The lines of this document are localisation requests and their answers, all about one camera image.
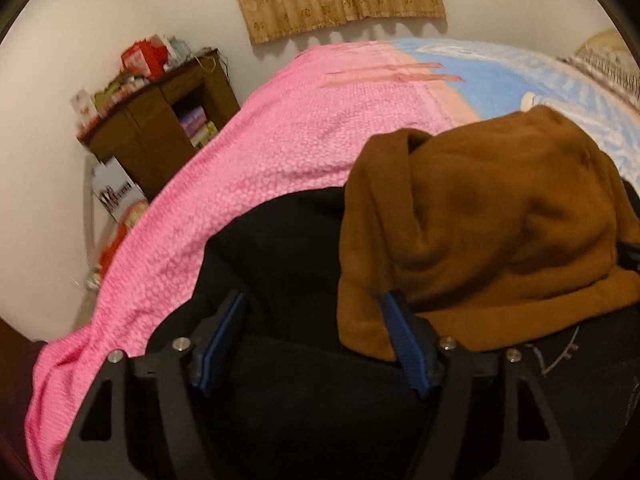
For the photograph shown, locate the brown fleece garment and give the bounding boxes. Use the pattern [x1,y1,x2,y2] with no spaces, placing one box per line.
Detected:
[336,105,640,363]

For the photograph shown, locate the stack of pastel boxes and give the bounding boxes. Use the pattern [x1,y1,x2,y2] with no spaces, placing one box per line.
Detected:
[177,105,219,148]

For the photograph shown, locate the white printed paper bag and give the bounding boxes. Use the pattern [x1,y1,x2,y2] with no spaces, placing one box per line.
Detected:
[91,156,148,221]

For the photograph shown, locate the cream bed headboard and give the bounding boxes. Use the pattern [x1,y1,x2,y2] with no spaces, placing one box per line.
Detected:
[575,30,623,57]

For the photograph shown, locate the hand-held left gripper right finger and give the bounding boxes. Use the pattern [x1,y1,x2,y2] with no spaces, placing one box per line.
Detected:
[377,289,576,480]

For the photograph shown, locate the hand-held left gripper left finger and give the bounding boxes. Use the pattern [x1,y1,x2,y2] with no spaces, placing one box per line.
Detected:
[54,289,251,480]

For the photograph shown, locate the brown wooden desk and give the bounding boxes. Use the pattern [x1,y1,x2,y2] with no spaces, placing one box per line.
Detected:
[77,49,242,203]

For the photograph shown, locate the pink textured bedspread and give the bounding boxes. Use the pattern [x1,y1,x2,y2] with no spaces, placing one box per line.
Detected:
[25,42,483,480]

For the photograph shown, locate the green packaged goods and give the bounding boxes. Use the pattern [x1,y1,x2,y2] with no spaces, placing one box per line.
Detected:
[95,72,151,117]

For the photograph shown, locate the black printed garment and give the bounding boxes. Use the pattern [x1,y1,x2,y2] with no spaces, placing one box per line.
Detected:
[145,186,640,480]

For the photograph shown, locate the grey patterned pillow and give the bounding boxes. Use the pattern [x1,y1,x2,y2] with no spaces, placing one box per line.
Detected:
[570,47,640,102]

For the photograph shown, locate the blue patterned blanket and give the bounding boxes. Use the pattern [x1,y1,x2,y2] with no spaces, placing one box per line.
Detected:
[392,37,640,181]

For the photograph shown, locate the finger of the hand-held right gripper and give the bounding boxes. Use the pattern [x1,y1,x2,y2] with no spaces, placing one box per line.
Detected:
[617,241,640,272]

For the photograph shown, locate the red floral bag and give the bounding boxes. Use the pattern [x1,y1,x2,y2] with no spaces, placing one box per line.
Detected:
[87,202,151,291]

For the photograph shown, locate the white card box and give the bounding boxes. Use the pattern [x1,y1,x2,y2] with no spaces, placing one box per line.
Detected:
[70,89,102,136]

